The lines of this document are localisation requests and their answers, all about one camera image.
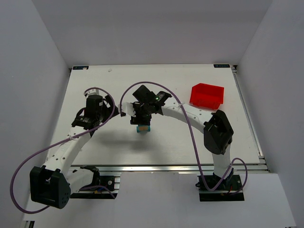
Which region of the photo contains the teal arch wood block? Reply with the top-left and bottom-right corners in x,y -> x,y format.
136,125 -> 151,133

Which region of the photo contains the red plastic bin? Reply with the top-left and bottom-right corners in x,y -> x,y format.
190,83 -> 224,110

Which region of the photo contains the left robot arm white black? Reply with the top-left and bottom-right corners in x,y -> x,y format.
29,91 -> 118,209

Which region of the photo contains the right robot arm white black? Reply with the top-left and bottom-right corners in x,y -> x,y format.
124,85 -> 234,180

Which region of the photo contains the left blue corner label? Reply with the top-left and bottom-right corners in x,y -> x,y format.
72,66 -> 89,70

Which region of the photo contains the blue corner label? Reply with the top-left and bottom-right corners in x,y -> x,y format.
213,64 -> 230,68
72,66 -> 89,70

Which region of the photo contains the right blue corner label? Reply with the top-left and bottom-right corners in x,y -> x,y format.
213,64 -> 230,68

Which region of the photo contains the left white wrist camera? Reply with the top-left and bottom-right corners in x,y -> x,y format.
84,88 -> 99,97

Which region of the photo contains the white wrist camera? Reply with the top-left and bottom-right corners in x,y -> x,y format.
119,102 -> 136,117
84,88 -> 99,97

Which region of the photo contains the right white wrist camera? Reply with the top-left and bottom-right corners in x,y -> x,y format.
119,102 -> 136,117

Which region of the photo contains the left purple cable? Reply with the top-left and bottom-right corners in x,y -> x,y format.
9,87 -> 116,214

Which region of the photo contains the purple cable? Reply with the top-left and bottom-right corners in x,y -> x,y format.
120,81 -> 249,195
9,87 -> 116,214

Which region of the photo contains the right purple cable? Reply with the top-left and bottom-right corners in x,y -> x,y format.
120,81 -> 249,195

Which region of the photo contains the aluminium table front rail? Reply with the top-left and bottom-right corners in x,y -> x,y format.
68,164 -> 269,173

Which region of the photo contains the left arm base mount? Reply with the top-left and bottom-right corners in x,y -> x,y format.
67,166 -> 120,200

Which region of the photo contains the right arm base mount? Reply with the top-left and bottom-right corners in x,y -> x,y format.
195,175 -> 245,202

